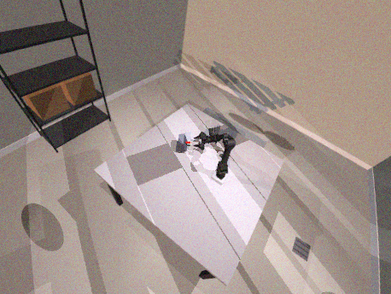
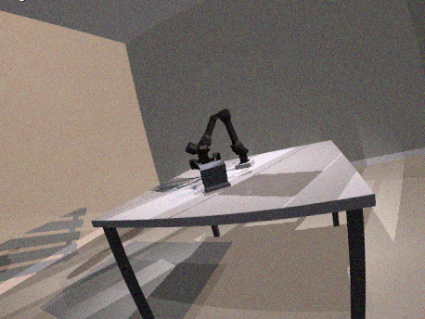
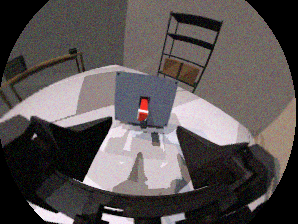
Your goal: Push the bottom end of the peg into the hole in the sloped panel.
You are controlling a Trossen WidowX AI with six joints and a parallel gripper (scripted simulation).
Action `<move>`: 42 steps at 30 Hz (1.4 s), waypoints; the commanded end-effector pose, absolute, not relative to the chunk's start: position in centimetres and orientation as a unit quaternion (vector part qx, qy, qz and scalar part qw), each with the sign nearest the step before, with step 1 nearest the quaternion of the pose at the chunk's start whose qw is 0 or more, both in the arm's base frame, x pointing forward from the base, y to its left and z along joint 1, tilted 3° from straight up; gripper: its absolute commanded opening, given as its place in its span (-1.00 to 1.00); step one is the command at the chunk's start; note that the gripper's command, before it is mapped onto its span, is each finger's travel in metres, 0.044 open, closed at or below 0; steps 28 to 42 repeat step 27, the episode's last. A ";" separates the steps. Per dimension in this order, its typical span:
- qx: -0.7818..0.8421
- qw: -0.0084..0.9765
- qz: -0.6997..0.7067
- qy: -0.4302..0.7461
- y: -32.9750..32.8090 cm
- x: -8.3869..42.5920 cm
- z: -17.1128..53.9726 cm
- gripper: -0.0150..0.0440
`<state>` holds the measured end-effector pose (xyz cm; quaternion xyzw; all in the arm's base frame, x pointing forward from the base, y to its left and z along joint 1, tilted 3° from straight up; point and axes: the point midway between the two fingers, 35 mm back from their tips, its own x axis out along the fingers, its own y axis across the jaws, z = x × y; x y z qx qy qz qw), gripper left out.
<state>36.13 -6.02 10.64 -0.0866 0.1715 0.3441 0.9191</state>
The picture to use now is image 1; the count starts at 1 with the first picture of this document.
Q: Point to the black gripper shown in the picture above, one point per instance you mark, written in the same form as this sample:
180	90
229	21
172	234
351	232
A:
201	145

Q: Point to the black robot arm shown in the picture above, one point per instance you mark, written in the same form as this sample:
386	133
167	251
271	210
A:
229	145

